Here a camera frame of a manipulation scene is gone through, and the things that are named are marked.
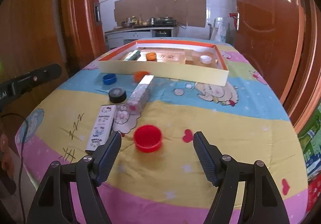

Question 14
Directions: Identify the white Hello Kitty box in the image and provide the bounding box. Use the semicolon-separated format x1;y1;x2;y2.
85;105;116;154

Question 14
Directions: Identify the red plastic cap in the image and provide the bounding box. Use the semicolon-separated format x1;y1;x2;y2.
133;124;163;153

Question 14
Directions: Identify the silver glitter box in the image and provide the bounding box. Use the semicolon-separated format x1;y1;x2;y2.
125;75;154;115

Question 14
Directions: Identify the teal flower-print box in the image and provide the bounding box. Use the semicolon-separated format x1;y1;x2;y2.
124;50;140;61

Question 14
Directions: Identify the green printed carton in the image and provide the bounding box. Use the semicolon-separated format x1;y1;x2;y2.
298;104;320;182

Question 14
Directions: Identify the blue plastic cap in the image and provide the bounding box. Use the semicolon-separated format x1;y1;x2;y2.
102;73;117;85

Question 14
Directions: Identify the colourful cartoon tablecloth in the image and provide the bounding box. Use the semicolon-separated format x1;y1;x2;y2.
15;44;308;223

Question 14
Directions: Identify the black round lid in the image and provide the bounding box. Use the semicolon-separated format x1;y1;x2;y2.
108;87;127;104

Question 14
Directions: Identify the grey kitchen counter cabinet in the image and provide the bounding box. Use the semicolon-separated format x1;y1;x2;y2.
105;26;179;50

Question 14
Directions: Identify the orange plastic cap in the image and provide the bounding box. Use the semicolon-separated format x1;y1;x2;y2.
133;71;150;83

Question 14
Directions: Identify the orange cap in tray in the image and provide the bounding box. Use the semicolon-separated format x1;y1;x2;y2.
146;52;157;61

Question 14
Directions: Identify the white cap in tray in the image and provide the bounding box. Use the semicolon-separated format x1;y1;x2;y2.
200;55;212;65

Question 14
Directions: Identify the orange-rimmed cardboard tray box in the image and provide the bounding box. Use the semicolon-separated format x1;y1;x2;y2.
98;39;229;87

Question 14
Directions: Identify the tan wooden block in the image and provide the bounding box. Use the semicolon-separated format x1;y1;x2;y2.
184;50;194;65

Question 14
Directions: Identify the black gas stove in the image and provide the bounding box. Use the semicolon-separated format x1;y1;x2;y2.
153;17;177;27

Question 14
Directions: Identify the white plastic bag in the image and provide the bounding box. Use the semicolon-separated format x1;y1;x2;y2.
209;17;232;43

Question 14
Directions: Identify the brown wooden door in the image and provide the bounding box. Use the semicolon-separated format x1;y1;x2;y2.
235;0;320;132

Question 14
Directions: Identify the black cable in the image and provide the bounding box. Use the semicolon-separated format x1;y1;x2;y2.
0;112;29;224

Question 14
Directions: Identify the silver door handle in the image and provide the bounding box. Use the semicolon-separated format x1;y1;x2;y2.
229;12;240;31

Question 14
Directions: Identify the brown cardboard wall panel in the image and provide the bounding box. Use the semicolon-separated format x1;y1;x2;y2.
114;0;206;28

